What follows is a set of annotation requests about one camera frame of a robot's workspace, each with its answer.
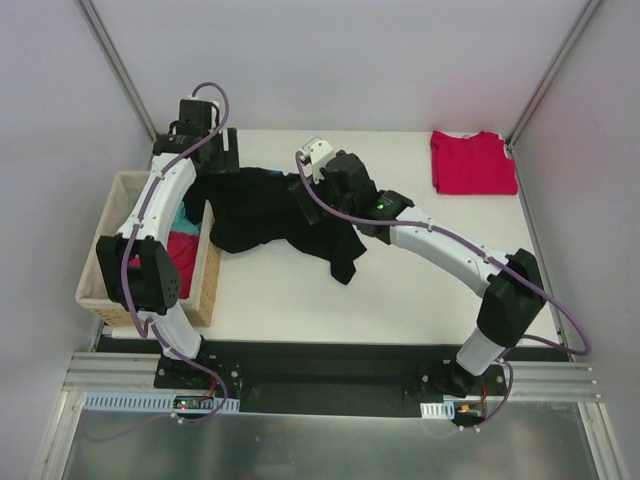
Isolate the black flower print t-shirt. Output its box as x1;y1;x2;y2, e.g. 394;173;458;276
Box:
183;167;366;285

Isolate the wicker laundry basket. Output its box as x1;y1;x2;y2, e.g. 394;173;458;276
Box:
75;171;220;327

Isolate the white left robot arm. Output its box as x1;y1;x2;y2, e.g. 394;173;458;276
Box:
95;95;239;389

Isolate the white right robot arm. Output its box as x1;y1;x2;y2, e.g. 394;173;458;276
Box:
294;138;546;395

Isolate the teal t-shirt in basket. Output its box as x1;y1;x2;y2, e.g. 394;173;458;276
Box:
170;202;201;236

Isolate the red t-shirt in basket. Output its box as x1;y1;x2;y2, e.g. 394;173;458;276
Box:
127;232;199;305

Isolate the folded red t-shirt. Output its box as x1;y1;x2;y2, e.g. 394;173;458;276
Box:
430;131;518;196

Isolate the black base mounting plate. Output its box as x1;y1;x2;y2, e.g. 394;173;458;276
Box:
154;340;506;418

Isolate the left aluminium frame post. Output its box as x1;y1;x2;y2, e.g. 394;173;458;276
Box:
74;0;157;141

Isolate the aluminium frame post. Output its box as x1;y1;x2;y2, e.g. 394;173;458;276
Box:
506;0;605;153
74;0;157;141

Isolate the right white cable duct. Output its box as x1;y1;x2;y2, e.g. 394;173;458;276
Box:
419;402;486;420

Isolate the white cable duct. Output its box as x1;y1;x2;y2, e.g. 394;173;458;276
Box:
419;402;486;420
85;392;240;415

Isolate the aluminium front rail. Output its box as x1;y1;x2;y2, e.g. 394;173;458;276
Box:
63;352;605;403

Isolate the left white cable duct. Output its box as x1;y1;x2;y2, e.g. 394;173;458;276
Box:
85;392;240;415

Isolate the right aluminium frame post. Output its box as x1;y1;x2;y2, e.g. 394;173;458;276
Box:
506;0;605;153

